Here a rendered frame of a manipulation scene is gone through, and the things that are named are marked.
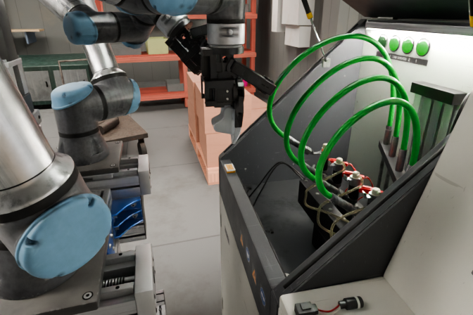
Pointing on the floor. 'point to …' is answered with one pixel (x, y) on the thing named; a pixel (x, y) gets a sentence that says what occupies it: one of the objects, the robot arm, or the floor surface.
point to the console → (440, 233)
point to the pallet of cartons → (209, 157)
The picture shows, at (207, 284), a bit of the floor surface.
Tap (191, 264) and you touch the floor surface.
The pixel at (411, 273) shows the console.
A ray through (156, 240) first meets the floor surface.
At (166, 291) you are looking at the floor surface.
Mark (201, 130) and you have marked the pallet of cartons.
